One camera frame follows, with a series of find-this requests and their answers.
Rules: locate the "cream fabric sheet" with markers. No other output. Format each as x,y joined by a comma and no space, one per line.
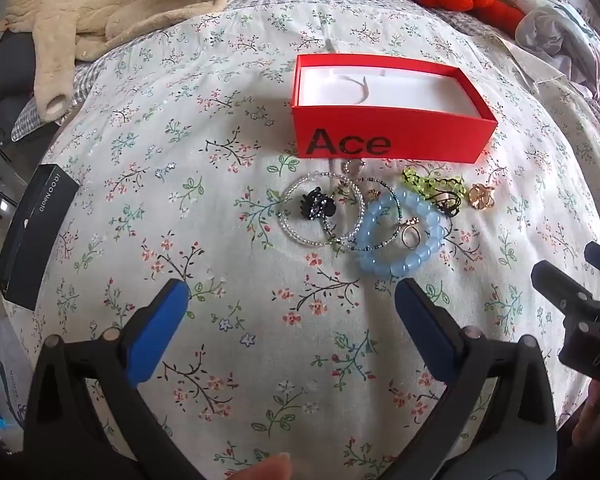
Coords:
530,67

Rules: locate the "person's left hand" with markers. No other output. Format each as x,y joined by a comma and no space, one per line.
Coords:
265,467

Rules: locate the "black phone box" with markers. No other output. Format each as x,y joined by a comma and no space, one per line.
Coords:
37,240

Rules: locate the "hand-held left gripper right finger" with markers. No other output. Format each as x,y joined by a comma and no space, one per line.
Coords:
430,330

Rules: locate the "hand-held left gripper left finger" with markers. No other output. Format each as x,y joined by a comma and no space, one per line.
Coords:
160,330

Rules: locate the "red cardboard box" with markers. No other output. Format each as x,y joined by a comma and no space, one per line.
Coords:
430,135

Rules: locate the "floral bedsheet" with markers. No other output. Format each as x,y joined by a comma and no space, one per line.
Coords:
220,110

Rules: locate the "grey white crumpled garment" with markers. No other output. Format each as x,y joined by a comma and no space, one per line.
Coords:
570,45

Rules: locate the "black hair claw clip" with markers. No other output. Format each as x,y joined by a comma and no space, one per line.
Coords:
317,205

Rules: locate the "dark grey chair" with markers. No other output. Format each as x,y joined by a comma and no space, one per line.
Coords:
12,65

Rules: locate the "orange plush toy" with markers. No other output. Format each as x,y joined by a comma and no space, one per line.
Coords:
502,15

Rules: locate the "beige fleece jacket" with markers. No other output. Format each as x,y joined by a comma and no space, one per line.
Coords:
130,5

